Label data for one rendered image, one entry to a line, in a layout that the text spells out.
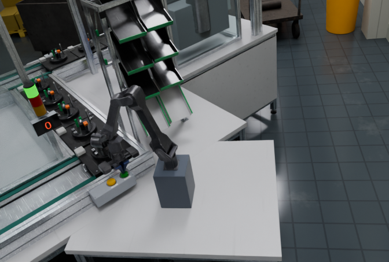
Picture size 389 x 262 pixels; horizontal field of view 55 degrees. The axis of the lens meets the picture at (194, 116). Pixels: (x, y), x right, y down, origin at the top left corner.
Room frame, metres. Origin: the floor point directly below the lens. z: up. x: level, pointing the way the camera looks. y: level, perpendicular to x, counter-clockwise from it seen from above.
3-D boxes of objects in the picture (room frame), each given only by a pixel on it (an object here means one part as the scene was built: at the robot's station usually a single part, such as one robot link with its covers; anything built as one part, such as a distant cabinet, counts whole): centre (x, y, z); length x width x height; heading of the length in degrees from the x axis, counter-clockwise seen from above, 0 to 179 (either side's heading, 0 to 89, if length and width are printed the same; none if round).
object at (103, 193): (1.29, 0.43, 0.93); 0.21 x 0.07 x 0.06; 124
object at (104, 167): (1.33, 0.37, 1.09); 0.19 x 0.06 x 0.08; 124
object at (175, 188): (1.23, 0.13, 0.96); 0.14 x 0.14 x 0.20; 77
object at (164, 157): (1.22, 0.14, 1.15); 0.09 x 0.07 x 0.06; 157
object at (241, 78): (2.91, -0.16, 0.43); 1.11 x 0.68 x 0.86; 124
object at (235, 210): (1.27, 0.12, 0.84); 0.90 x 0.70 x 0.03; 77
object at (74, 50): (2.92, 0.78, 1.01); 0.24 x 0.24 x 0.13; 34
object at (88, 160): (1.51, 0.48, 0.96); 0.24 x 0.24 x 0.02; 34
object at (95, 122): (1.72, 0.62, 1.01); 0.24 x 0.24 x 0.13; 34
